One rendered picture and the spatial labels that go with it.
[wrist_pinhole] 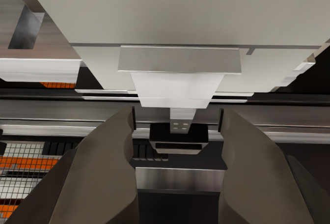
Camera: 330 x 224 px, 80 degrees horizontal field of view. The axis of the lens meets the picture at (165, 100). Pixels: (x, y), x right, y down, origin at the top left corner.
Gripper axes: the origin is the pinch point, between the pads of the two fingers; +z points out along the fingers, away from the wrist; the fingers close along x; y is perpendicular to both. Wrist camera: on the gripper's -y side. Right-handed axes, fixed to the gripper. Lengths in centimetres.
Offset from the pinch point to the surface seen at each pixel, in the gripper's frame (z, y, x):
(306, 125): 27.5, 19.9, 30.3
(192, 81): 6.9, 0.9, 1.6
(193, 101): 10.3, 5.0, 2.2
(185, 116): 13.5, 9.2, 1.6
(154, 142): 20.2, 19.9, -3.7
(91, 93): 10.8, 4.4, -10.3
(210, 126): 27.2, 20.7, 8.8
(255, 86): 7.9, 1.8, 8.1
